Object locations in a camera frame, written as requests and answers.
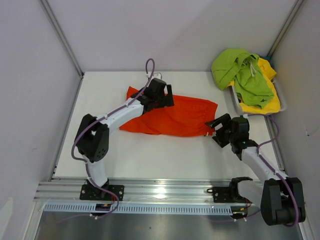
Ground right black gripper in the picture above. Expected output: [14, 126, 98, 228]
[205, 113, 236, 148]

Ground orange shorts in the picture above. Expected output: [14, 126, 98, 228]
[119, 95, 218, 137]

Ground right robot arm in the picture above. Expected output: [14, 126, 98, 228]
[206, 113, 306, 227]

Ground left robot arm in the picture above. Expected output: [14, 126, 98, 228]
[71, 77, 175, 200]

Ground green shorts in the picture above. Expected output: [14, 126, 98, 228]
[211, 48, 275, 109]

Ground yellow shorts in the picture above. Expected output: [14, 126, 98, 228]
[226, 57, 281, 116]

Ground white plastic basket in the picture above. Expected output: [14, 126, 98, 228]
[227, 78, 287, 115]

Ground teal cloth in basket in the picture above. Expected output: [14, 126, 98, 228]
[259, 55, 271, 62]

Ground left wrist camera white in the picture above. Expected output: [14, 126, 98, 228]
[145, 72, 162, 80]

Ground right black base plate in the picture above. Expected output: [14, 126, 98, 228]
[206, 186, 252, 204]

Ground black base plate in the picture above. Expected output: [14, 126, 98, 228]
[206, 186, 252, 204]
[79, 183, 125, 201]

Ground white slotted cable duct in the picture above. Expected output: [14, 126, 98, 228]
[43, 202, 233, 216]

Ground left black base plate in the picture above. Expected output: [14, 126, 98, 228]
[79, 183, 125, 201]

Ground aluminium front rail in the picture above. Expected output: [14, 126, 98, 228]
[33, 178, 230, 205]

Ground left aluminium corner post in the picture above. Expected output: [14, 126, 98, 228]
[38, 0, 84, 79]

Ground aluminium corner post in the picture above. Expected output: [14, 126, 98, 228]
[266, 0, 307, 59]
[38, 0, 84, 79]

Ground right aluminium corner post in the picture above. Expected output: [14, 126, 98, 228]
[266, 0, 307, 59]

